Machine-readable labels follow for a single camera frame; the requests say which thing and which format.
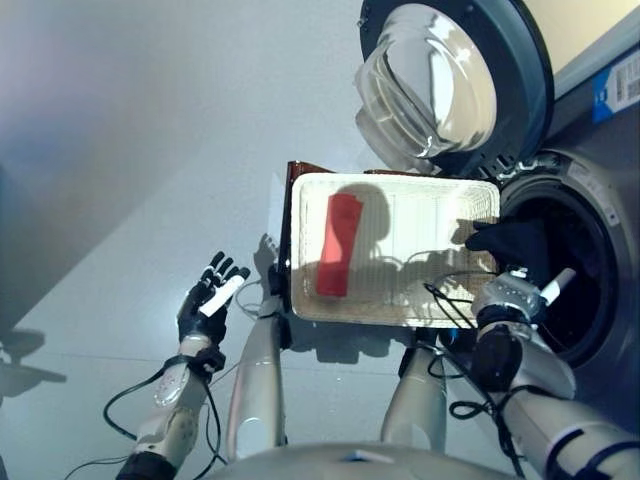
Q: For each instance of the black cloth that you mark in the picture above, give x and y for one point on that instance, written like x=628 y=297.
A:
x=515 y=245

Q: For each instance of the blue energy label sticker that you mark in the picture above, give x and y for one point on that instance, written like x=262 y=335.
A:
x=617 y=90

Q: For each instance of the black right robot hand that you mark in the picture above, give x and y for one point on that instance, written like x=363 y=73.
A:
x=557 y=287

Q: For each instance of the silver robot leg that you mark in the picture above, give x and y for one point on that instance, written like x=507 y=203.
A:
x=415 y=395
x=255 y=380

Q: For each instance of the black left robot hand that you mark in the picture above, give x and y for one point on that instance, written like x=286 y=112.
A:
x=197 y=320

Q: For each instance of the silver left robot leg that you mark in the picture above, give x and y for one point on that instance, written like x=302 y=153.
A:
x=255 y=380

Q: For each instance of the grey front-load washing machine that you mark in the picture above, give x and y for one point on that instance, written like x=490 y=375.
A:
x=615 y=210

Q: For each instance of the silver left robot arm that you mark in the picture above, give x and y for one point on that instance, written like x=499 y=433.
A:
x=172 y=405

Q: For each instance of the red rolled cloth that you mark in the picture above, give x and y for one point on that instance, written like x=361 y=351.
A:
x=339 y=250

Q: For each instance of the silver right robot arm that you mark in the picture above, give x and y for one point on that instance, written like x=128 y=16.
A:
x=545 y=400

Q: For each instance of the round glass washing machine door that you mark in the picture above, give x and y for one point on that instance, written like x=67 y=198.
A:
x=520 y=55

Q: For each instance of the silver right robot leg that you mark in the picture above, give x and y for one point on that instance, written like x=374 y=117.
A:
x=415 y=395

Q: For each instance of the cream wicker basket tray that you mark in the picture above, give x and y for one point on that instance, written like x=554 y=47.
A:
x=400 y=220

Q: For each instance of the silver robot torso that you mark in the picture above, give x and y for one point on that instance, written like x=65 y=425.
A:
x=360 y=462

